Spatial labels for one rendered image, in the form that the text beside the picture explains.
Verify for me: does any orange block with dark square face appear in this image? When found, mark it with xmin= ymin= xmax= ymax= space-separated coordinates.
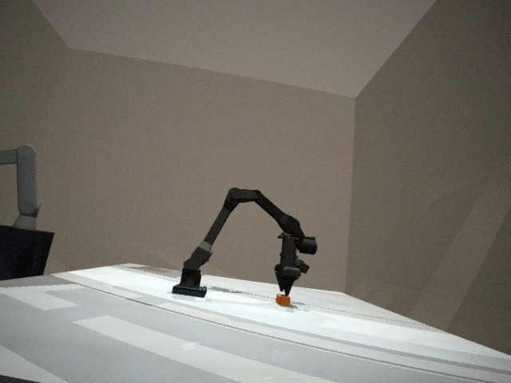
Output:
xmin=276 ymin=294 xmax=290 ymax=306

